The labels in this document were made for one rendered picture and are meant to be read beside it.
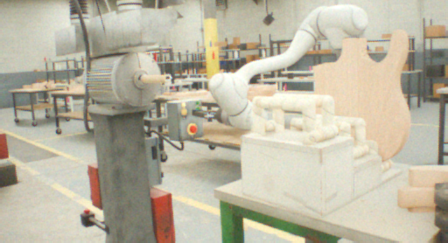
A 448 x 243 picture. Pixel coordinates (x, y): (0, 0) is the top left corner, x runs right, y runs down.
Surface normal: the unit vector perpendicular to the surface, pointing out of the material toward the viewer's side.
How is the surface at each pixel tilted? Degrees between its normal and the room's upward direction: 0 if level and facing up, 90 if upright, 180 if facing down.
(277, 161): 90
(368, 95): 90
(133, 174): 90
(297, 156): 90
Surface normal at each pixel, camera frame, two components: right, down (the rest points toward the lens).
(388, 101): -0.75, 0.13
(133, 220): 0.69, 0.07
